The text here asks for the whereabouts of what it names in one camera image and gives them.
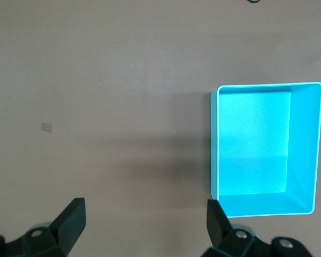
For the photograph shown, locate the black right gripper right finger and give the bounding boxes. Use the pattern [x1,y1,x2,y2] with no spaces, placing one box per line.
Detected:
[203,199,311,257]

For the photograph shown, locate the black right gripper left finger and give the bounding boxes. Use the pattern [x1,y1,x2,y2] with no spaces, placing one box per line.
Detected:
[0,197,87,257]

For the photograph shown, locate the turquoise plastic bin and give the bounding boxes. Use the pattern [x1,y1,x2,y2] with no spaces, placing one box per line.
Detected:
[210,81,321,218]

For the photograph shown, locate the brown tape patch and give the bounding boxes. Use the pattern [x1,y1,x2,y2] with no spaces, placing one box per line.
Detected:
[40,122,54,134]

